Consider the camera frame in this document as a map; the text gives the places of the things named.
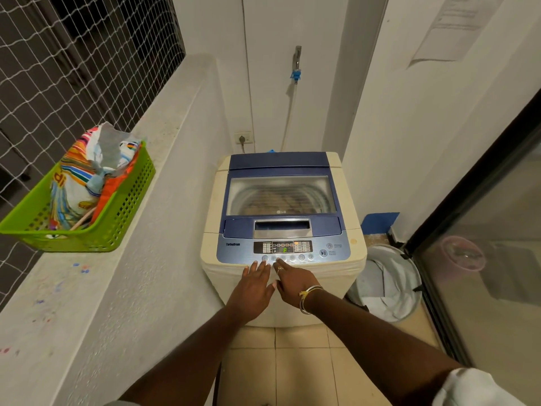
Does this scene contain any person's left hand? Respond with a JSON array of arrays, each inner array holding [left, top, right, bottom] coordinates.
[[226, 261, 278, 324]]

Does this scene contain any person's right hand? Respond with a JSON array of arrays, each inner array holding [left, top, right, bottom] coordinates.
[[273, 258, 324, 310]]

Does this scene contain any blue cream washing machine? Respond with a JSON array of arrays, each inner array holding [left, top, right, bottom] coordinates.
[[199, 151, 367, 328]]

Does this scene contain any colourful striped clothes pile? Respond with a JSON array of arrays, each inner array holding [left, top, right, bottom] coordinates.
[[48, 121, 143, 231]]

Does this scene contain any person's left forearm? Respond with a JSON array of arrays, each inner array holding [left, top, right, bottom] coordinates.
[[120, 308, 250, 406]]

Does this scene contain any person's right forearm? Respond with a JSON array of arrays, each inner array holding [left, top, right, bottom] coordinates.
[[304, 289, 470, 406]]

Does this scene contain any white round laundry hamper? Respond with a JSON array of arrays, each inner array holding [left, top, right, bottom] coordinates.
[[346, 244, 424, 323]]

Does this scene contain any green plastic basket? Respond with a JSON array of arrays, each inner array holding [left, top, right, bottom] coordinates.
[[0, 141, 156, 253]]

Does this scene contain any person's white shirt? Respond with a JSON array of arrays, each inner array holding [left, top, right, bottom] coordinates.
[[103, 367, 527, 406]]

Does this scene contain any silver bangle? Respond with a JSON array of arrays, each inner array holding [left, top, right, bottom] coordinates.
[[299, 286, 324, 316]]

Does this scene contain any pink plastic basin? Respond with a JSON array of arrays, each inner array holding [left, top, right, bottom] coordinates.
[[439, 235, 487, 273]]

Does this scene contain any black framed glass door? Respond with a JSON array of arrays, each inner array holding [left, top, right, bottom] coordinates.
[[403, 88, 541, 406]]

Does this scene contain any grey floor mat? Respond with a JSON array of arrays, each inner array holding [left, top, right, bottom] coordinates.
[[481, 242, 541, 305]]

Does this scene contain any white window safety net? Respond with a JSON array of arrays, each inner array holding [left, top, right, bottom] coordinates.
[[0, 0, 187, 311]]

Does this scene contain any white paper sheet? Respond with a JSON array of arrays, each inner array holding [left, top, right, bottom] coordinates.
[[409, 0, 508, 66]]

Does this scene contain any gold bracelet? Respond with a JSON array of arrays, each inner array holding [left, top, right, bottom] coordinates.
[[299, 287, 324, 311]]

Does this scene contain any white inlet hose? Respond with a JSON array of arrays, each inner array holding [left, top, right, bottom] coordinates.
[[281, 84, 299, 152]]

